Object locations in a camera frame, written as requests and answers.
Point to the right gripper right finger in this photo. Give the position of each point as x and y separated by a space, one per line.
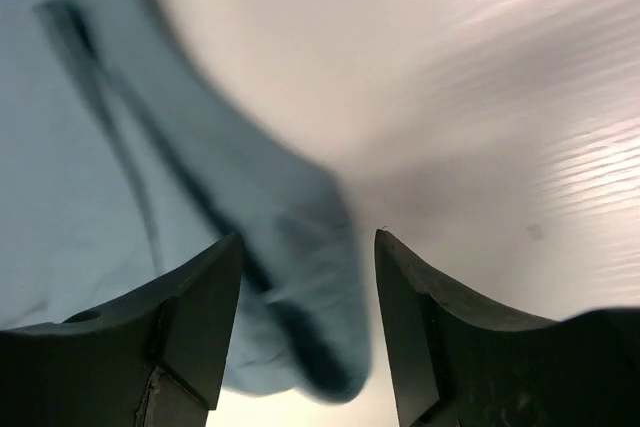
459 358

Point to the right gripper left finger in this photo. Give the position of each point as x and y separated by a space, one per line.
152 357

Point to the teal t shirt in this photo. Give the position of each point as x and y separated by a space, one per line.
119 163

